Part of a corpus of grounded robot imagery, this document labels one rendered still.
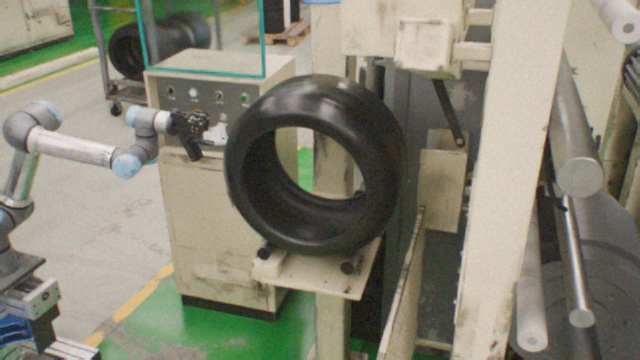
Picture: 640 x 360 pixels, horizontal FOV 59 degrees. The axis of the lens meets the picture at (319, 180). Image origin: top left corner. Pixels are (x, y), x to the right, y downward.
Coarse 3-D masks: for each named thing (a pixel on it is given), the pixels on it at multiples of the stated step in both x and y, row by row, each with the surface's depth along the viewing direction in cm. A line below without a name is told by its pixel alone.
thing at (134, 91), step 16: (96, 16) 504; (96, 32) 511; (128, 32) 510; (112, 48) 524; (128, 48) 553; (112, 64) 533; (128, 64) 553; (144, 64) 554; (112, 80) 529; (112, 96) 537; (128, 96) 540; (144, 96) 539; (112, 112) 544
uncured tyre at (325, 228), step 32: (288, 96) 160; (320, 96) 158; (352, 96) 163; (256, 128) 164; (320, 128) 157; (352, 128) 156; (384, 128) 163; (224, 160) 175; (256, 160) 197; (384, 160) 159; (256, 192) 194; (288, 192) 202; (384, 192) 162; (256, 224) 179; (288, 224) 195; (320, 224) 199; (352, 224) 195; (384, 224) 169; (320, 256) 179
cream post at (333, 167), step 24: (312, 24) 184; (336, 24) 181; (312, 48) 187; (336, 48) 185; (312, 72) 191; (336, 72) 189; (336, 144) 200; (336, 168) 205; (336, 192) 209; (336, 312) 235; (336, 336) 241
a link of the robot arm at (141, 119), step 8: (128, 112) 185; (136, 112) 184; (144, 112) 184; (152, 112) 184; (128, 120) 185; (136, 120) 184; (144, 120) 184; (152, 120) 183; (136, 128) 186; (144, 128) 185; (152, 128) 184
